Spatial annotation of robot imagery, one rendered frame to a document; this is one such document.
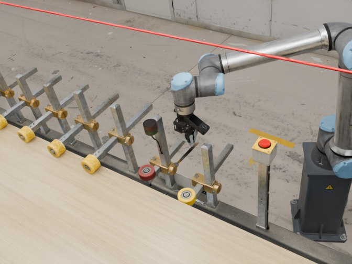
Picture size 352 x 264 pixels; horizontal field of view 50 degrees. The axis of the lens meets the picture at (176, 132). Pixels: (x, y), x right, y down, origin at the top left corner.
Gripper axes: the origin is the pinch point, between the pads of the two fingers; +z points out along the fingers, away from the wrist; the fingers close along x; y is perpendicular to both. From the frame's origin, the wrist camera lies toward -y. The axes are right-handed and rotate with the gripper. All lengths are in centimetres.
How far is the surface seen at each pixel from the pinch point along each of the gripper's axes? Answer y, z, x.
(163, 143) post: 10.9, -3.4, 8.6
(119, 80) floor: 189, 100, -134
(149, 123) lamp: 12.7, -18.1, 13.1
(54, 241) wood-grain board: 28, 10, 68
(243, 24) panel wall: 105, 83, -264
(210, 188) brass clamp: -13.8, 13.8, 9.9
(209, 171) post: -13.7, 2.4, 9.3
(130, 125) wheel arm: 40.1, 4.2, -0.8
